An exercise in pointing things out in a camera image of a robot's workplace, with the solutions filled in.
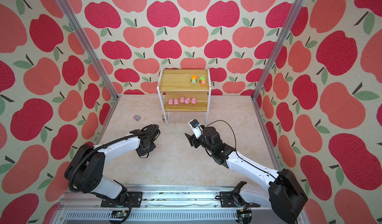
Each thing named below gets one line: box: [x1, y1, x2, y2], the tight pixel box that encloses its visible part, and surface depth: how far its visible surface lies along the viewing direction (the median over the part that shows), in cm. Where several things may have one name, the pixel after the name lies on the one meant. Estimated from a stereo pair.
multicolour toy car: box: [198, 76, 207, 87], surface depth 82 cm
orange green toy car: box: [191, 75, 197, 86], surface depth 82 cm
